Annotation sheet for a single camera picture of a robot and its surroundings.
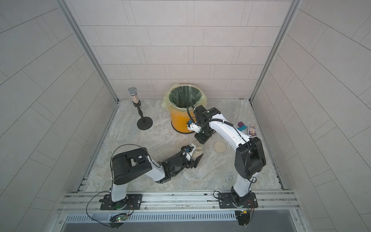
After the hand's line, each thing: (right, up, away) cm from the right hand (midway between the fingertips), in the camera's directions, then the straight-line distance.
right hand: (201, 139), depth 83 cm
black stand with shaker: (-38, +8, +16) cm, 42 cm away
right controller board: (+19, -34, -15) cm, 42 cm away
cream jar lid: (+12, -6, +7) cm, 15 cm away
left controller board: (-39, -32, -19) cm, 54 cm away
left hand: (-1, -6, +1) cm, 7 cm away
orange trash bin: (-13, +11, -4) cm, 17 cm away
